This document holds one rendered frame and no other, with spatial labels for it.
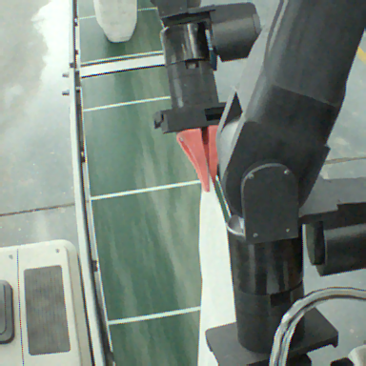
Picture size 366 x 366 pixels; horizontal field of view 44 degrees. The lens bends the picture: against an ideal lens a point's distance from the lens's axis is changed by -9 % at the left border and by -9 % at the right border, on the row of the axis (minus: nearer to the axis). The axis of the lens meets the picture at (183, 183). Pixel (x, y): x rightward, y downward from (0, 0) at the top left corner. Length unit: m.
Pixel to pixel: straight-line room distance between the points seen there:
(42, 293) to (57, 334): 0.15
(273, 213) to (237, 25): 0.31
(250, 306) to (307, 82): 0.17
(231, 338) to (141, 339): 0.82
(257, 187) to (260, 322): 0.12
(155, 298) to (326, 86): 1.03
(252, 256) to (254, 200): 0.06
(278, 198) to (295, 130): 0.04
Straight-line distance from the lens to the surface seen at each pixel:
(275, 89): 0.27
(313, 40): 0.27
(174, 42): 0.57
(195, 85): 0.56
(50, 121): 2.35
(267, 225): 0.30
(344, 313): 1.74
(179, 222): 1.39
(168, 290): 1.27
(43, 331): 1.40
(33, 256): 1.53
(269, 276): 0.34
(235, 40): 0.56
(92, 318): 1.21
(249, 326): 0.37
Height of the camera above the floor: 1.50
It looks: 49 degrees down
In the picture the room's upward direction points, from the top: straight up
